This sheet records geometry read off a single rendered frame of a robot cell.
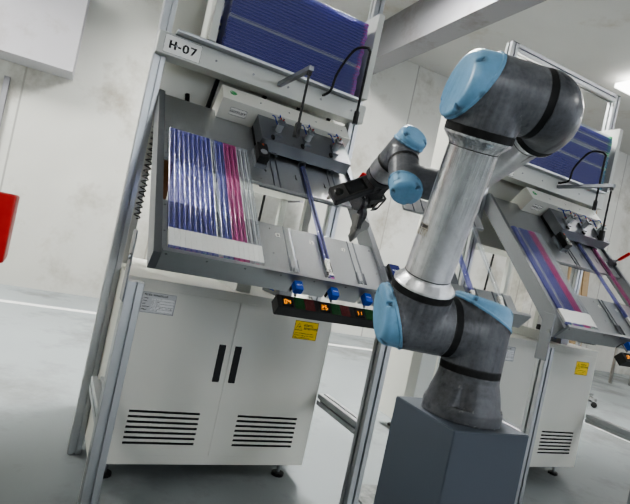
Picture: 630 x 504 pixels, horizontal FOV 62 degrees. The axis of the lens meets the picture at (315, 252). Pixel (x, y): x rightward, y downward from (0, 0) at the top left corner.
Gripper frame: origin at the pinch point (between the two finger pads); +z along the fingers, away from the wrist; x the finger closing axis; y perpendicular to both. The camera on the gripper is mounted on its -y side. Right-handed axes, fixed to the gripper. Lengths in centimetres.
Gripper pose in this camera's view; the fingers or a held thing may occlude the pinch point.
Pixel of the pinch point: (336, 220)
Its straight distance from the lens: 148.2
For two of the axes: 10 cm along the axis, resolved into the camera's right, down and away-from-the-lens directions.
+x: -4.2, -8.4, 3.6
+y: 7.8, -1.3, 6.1
